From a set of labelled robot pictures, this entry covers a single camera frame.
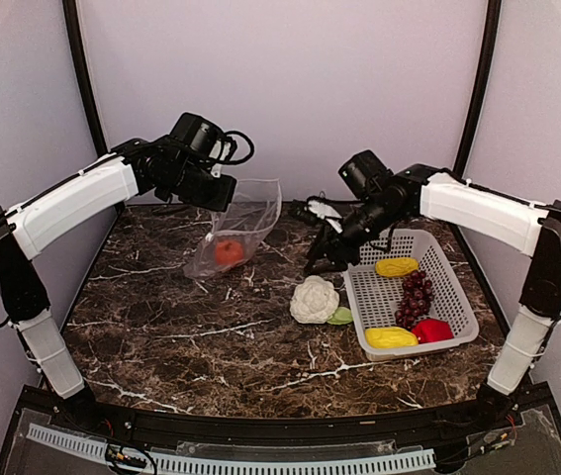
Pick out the left black frame post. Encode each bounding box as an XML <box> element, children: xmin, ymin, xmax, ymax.
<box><xmin>61</xmin><ymin>0</ymin><xmax>108</xmax><ymax>156</ymax></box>

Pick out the white plastic basket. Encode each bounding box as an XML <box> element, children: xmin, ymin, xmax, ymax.
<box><xmin>343</xmin><ymin>229</ymin><xmax>479</xmax><ymax>362</ymax></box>

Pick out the red bell pepper toy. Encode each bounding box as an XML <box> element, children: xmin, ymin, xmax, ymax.
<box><xmin>412</xmin><ymin>319</ymin><xmax>454</xmax><ymax>344</ymax></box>

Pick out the white slotted cable duct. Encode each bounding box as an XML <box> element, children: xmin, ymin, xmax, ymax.
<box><xmin>27</xmin><ymin>423</ymin><xmax>435</xmax><ymax>474</ymax></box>

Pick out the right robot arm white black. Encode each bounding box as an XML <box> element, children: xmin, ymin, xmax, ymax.
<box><xmin>299</xmin><ymin>162</ymin><xmax>561</xmax><ymax>429</ymax></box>

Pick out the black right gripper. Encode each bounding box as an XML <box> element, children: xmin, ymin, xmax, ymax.
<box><xmin>304</xmin><ymin>195</ymin><xmax>404</xmax><ymax>273</ymax></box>

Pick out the black front rail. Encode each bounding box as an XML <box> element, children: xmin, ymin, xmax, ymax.
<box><xmin>21</xmin><ymin>388</ymin><xmax>508</xmax><ymax>448</ymax></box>

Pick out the yellow vegetable toy rear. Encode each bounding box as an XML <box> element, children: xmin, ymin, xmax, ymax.
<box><xmin>375</xmin><ymin>257</ymin><xmax>420</xmax><ymax>278</ymax></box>

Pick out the clear zip top bag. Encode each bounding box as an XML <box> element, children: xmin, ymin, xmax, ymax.
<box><xmin>183</xmin><ymin>179</ymin><xmax>282</xmax><ymax>279</ymax></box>

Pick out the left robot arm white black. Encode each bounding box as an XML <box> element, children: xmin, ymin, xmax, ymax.
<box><xmin>0</xmin><ymin>134</ymin><xmax>237</xmax><ymax>431</ymax></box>

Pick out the white cauliflower toy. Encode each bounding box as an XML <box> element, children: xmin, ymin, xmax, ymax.
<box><xmin>289</xmin><ymin>276</ymin><xmax>353</xmax><ymax>326</ymax></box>

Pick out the dark red grape bunch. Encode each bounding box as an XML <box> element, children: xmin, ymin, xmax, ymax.
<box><xmin>395</xmin><ymin>270</ymin><xmax>434</xmax><ymax>331</ymax></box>

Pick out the yellow vegetable toy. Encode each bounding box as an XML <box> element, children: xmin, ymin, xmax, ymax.
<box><xmin>375</xmin><ymin>257</ymin><xmax>420</xmax><ymax>278</ymax></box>
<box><xmin>364</xmin><ymin>327</ymin><xmax>419</xmax><ymax>349</ymax></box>

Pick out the yellow vegetable toy front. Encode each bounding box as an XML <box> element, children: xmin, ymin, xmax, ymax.
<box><xmin>364</xmin><ymin>327</ymin><xmax>419</xmax><ymax>349</ymax></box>

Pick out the right black frame post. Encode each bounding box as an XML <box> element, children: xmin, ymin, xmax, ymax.
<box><xmin>452</xmin><ymin>0</ymin><xmax>503</xmax><ymax>177</ymax></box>

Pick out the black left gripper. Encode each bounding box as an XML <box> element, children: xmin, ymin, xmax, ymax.
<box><xmin>160</xmin><ymin>160</ymin><xmax>237</xmax><ymax>211</ymax></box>

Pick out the orange pumpkin toy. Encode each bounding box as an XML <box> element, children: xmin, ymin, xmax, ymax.
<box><xmin>215</xmin><ymin>239</ymin><xmax>244</xmax><ymax>266</ymax></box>

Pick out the black frame post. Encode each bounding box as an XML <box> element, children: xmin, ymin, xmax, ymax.
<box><xmin>452</xmin><ymin>0</ymin><xmax>503</xmax><ymax>177</ymax></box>
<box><xmin>61</xmin><ymin>0</ymin><xmax>108</xmax><ymax>156</ymax></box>

